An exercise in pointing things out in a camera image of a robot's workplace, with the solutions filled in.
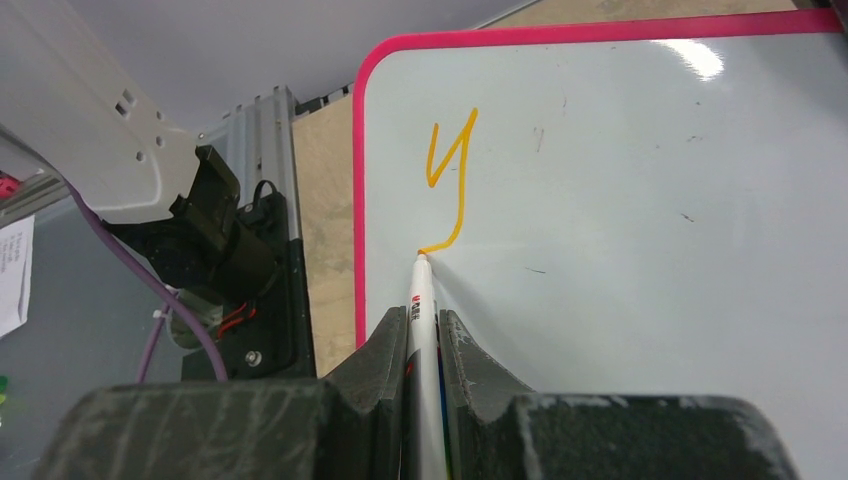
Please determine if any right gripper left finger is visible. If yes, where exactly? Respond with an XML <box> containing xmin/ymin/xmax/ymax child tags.
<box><xmin>34</xmin><ymin>306</ymin><xmax>407</xmax><ymax>479</ymax></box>

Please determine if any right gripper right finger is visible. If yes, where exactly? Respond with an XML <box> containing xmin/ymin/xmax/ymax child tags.
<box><xmin>438</xmin><ymin>310</ymin><xmax>798</xmax><ymax>479</ymax></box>

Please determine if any white marker pen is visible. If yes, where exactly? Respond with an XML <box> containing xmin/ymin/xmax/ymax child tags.
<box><xmin>401</xmin><ymin>253</ymin><xmax>451</xmax><ymax>479</ymax></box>

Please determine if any pink framed whiteboard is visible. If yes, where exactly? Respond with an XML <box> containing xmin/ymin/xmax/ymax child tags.
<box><xmin>353</xmin><ymin>9</ymin><xmax>847</xmax><ymax>479</ymax></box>

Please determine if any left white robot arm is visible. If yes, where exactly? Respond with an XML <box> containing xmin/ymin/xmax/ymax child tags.
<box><xmin>1</xmin><ymin>1</ymin><xmax>277</xmax><ymax>305</ymax></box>

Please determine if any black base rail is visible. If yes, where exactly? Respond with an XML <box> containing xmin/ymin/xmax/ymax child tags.
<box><xmin>211</xmin><ymin>193</ymin><xmax>316</xmax><ymax>380</ymax></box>

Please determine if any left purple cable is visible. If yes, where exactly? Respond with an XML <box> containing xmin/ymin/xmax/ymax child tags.
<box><xmin>62</xmin><ymin>178</ymin><xmax>230</xmax><ymax>384</ymax></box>

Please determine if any aluminium frame rail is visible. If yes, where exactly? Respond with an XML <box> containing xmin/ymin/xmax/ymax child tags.
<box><xmin>196</xmin><ymin>86</ymin><xmax>302</xmax><ymax>239</ymax></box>

